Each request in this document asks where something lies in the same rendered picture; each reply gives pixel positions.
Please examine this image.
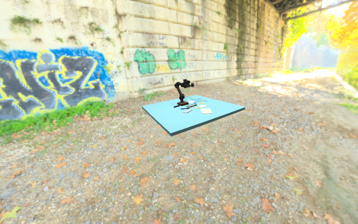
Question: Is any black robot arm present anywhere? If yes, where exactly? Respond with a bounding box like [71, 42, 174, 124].
[174, 79, 190, 103]

